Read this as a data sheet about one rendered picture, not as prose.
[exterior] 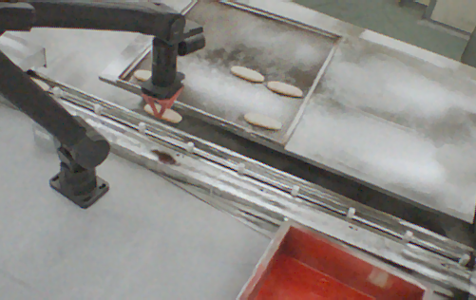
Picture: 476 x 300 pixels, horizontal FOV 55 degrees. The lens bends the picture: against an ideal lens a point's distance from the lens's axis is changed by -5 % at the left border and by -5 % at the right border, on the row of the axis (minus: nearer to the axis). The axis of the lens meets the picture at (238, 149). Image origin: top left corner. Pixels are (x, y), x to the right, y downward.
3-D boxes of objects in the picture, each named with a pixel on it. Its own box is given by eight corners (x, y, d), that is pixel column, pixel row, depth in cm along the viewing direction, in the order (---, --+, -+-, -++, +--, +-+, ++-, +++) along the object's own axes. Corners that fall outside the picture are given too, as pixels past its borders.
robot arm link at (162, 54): (146, 34, 101) (162, 46, 98) (171, 26, 105) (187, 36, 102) (146, 62, 105) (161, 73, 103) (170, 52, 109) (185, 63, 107)
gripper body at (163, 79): (185, 80, 113) (187, 54, 108) (163, 102, 106) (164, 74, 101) (162, 71, 114) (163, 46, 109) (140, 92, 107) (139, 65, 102)
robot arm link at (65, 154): (59, 163, 104) (72, 177, 101) (53, 128, 97) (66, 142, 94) (94, 146, 109) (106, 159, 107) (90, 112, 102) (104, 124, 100)
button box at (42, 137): (34, 153, 118) (28, 120, 111) (54, 136, 124) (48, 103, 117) (59, 164, 117) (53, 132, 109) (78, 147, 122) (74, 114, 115)
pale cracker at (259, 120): (241, 121, 122) (242, 118, 121) (246, 111, 125) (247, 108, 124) (278, 132, 121) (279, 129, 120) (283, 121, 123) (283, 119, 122)
